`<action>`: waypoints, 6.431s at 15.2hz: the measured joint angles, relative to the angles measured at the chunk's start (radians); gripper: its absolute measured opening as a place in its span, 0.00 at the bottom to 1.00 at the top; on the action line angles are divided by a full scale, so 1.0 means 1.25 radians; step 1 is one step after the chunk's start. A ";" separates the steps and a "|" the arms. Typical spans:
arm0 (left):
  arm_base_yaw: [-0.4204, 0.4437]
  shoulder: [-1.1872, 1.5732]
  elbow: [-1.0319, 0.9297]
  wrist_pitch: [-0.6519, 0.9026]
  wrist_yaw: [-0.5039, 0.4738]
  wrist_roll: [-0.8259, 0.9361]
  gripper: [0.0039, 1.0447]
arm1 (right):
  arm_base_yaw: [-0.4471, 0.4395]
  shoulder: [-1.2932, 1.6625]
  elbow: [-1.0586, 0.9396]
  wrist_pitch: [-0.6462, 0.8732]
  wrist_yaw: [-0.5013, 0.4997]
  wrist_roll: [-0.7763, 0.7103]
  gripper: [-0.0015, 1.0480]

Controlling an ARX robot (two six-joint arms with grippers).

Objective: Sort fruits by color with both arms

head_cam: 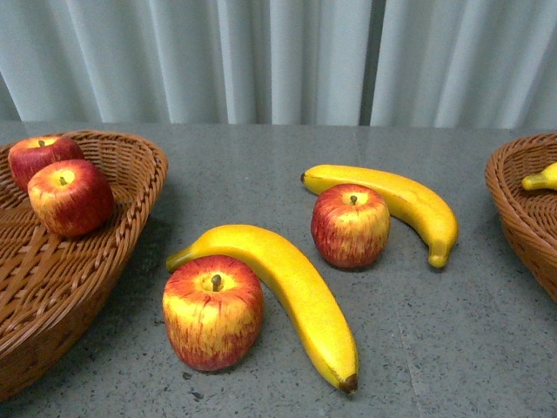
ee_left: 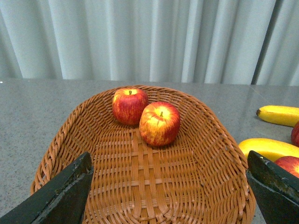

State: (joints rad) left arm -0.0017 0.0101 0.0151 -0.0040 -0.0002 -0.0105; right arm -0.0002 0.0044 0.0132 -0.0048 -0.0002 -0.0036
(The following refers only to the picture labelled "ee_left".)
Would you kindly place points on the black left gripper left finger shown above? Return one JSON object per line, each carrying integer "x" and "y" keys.
{"x": 60, "y": 201}

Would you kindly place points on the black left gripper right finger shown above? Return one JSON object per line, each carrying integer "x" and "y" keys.
{"x": 276, "y": 190}

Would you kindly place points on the dark red apple edge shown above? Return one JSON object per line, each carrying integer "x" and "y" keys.
{"x": 295, "y": 135}

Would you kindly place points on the yellow banana near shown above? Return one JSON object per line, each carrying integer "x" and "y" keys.
{"x": 271, "y": 149}

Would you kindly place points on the yellow banana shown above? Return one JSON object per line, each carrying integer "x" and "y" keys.
{"x": 271, "y": 149}
{"x": 280, "y": 115}

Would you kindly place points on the yellow banana far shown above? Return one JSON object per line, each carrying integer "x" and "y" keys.
{"x": 280, "y": 115}

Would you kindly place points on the brown wicker basket left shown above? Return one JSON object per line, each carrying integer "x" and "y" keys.
{"x": 198, "y": 179}

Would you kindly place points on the red yellow apple front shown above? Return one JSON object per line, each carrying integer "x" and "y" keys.
{"x": 159, "y": 123}

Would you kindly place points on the grey pleated curtain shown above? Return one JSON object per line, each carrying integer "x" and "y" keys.
{"x": 188, "y": 41}

